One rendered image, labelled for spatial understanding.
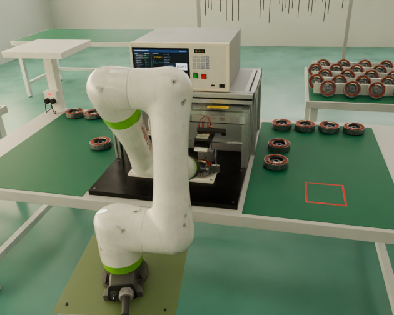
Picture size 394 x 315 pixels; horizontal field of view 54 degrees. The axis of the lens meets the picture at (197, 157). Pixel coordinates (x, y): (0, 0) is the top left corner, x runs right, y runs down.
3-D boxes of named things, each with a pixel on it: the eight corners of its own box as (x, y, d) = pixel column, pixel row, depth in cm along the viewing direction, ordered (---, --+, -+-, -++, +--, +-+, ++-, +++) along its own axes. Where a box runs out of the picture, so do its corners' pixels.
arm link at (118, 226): (146, 277, 115) (139, 225, 106) (95, 274, 117) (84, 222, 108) (156, 248, 126) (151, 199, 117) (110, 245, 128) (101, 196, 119)
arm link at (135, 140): (134, 132, 113) (146, 101, 117) (98, 126, 115) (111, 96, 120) (159, 184, 144) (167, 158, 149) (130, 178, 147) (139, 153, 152)
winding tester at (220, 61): (229, 92, 169) (229, 43, 159) (134, 88, 178) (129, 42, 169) (240, 68, 202) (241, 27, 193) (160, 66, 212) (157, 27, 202)
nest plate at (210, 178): (213, 183, 168) (212, 180, 167) (179, 180, 171) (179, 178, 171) (219, 167, 181) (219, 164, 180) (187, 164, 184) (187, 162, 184)
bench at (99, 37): (172, 105, 483) (169, 43, 448) (24, 97, 529) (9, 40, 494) (190, 83, 560) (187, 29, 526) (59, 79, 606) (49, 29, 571)
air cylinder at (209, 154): (213, 162, 186) (212, 151, 183) (197, 160, 187) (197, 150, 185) (215, 157, 190) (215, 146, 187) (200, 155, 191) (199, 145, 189)
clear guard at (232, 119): (242, 144, 147) (242, 130, 145) (181, 140, 152) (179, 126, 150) (251, 113, 175) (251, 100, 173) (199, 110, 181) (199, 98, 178)
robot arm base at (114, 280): (148, 320, 109) (146, 305, 106) (94, 326, 108) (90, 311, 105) (149, 256, 132) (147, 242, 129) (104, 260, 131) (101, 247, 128)
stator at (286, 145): (269, 154, 195) (269, 147, 193) (266, 144, 205) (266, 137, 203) (291, 153, 195) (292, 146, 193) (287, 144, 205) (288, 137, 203)
